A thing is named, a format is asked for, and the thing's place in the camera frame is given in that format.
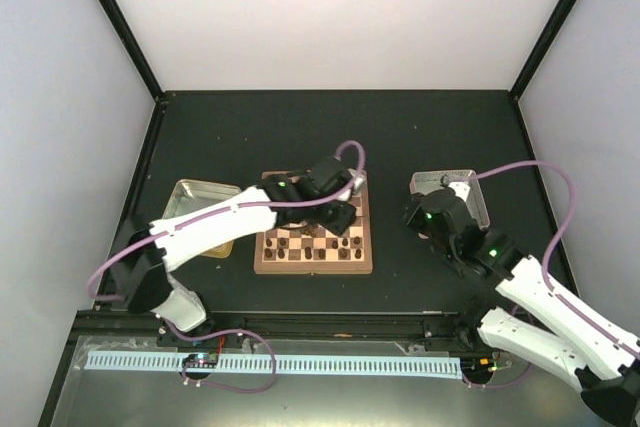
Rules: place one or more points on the gold rimmed metal tray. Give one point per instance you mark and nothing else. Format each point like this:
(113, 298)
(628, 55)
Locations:
(190, 195)

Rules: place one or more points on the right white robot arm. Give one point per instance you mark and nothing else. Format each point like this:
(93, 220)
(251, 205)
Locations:
(597, 358)

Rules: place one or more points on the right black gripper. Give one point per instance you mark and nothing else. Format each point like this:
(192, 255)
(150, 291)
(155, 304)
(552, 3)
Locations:
(415, 219)

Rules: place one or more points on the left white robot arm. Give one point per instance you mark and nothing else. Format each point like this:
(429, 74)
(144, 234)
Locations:
(144, 268)

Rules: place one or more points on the pink rimmed metal tray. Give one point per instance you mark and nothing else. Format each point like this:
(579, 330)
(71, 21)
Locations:
(429, 181)

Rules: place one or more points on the wooden chess board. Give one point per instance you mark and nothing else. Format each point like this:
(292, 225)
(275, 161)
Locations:
(324, 261)

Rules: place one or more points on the small circuit board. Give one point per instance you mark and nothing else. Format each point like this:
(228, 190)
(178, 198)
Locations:
(200, 361)

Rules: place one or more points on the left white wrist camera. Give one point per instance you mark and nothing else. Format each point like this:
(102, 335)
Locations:
(359, 180)

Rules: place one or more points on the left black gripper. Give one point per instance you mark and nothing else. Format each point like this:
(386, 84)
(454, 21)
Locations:
(338, 225)

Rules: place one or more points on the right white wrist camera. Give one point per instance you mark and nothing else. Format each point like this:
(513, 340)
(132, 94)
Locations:
(460, 185)

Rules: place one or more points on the light blue cable duct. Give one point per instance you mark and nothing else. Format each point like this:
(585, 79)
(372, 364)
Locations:
(281, 364)

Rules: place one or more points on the black rail base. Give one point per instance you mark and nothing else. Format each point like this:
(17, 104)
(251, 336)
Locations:
(437, 332)

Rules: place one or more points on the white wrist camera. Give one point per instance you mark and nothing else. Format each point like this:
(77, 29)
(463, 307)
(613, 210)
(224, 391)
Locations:
(460, 185)
(359, 180)

